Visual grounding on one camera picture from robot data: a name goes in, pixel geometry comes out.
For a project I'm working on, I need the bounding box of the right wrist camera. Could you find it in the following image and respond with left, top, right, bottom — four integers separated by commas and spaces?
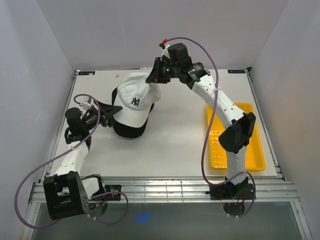
159, 38, 170, 62

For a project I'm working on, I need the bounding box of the white baseball cap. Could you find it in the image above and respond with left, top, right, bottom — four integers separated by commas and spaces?
114, 72, 161, 128

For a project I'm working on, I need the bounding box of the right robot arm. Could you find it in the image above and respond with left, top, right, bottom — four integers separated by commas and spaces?
146, 39, 256, 200

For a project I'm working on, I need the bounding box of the yellow plastic tray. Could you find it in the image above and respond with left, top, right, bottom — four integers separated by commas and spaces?
205, 101, 267, 172

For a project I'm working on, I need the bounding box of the black cap white logo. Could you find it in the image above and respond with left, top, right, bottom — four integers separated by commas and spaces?
111, 87, 155, 139

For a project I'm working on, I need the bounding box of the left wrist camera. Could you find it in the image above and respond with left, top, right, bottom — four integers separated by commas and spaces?
79, 96, 92, 110

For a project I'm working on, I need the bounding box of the aluminium front rail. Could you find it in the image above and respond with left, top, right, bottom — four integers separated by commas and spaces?
28, 178, 301, 205

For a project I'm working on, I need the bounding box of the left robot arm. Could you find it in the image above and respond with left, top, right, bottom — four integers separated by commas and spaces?
43, 97, 122, 220

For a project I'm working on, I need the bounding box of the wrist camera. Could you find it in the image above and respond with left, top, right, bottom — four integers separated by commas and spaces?
79, 96, 92, 110
159, 38, 170, 62

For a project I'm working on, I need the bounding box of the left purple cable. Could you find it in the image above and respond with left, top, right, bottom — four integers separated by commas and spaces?
14, 93, 130, 230

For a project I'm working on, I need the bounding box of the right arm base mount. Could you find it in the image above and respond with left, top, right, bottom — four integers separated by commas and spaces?
205, 183, 254, 200

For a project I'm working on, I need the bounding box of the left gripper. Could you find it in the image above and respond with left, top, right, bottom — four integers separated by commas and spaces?
81, 99, 123, 131

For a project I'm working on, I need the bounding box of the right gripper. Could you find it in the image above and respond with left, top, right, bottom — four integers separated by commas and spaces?
145, 57, 180, 84

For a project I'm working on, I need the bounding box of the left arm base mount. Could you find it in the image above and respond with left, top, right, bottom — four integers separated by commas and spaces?
103, 184, 122, 201

